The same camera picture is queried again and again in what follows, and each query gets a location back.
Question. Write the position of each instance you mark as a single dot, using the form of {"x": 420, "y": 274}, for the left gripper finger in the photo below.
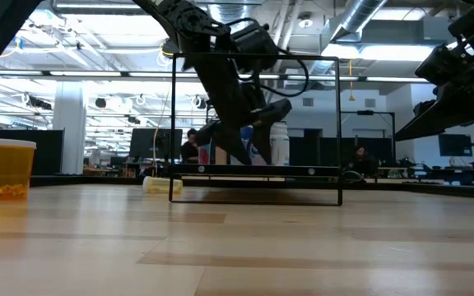
{"x": 229, "y": 137}
{"x": 272, "y": 113}

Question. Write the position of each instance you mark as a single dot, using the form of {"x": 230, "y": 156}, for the black background rig frame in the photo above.
{"x": 365, "y": 112}

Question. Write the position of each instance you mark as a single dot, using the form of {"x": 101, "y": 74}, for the black ceiling-hung device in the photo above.
{"x": 168, "y": 49}

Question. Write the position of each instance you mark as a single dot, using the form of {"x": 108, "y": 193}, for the black computer monitor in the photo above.
{"x": 140, "y": 144}

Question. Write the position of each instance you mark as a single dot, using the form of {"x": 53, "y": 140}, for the yellow small pill vial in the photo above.
{"x": 161, "y": 185}

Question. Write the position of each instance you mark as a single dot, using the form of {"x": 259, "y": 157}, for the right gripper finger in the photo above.
{"x": 430, "y": 125}

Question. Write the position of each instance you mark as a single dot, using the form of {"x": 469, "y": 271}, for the blue-lidded Tums jar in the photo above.
{"x": 247, "y": 133}

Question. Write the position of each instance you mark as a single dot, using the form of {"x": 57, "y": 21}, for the black aluminium rig frame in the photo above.
{"x": 97, "y": 180}

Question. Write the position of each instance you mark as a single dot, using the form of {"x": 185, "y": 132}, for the white medicine bottle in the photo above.
{"x": 281, "y": 148}

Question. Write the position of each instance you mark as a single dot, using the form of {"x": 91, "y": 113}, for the white building pillar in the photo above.
{"x": 70, "y": 123}

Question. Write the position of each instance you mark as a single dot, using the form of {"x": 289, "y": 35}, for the large orange pill bottle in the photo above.
{"x": 8, "y": 172}

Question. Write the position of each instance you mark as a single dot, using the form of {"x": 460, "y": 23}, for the wooden shelf with black frame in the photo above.
{"x": 286, "y": 170}

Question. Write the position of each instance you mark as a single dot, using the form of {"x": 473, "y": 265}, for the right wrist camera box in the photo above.
{"x": 440, "y": 63}

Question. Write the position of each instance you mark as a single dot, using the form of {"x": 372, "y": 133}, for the magenta small pill vial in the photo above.
{"x": 204, "y": 156}

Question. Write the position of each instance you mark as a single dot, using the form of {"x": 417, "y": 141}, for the black office partition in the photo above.
{"x": 47, "y": 152}

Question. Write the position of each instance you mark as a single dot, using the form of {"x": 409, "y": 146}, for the person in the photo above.
{"x": 188, "y": 150}
{"x": 360, "y": 162}

